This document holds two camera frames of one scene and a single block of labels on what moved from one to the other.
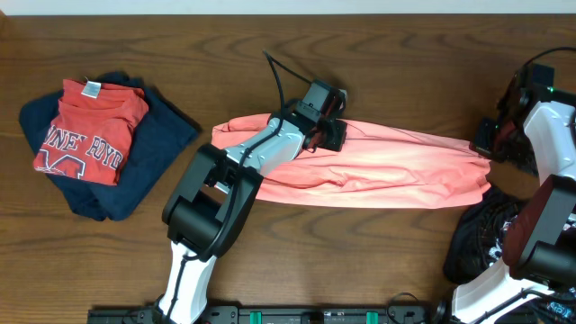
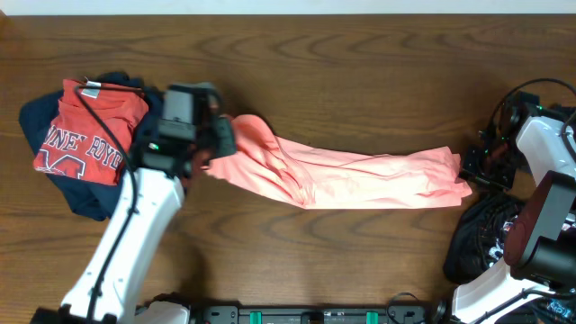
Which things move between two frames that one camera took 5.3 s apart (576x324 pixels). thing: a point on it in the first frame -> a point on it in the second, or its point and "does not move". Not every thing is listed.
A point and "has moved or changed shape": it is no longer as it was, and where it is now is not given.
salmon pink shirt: (363, 167) has moved or changed shape
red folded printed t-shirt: (88, 136) does not move
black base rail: (275, 314) does not move
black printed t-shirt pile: (478, 243) does not move
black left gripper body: (328, 136) -> (203, 142)
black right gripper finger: (485, 130) -> (474, 158)
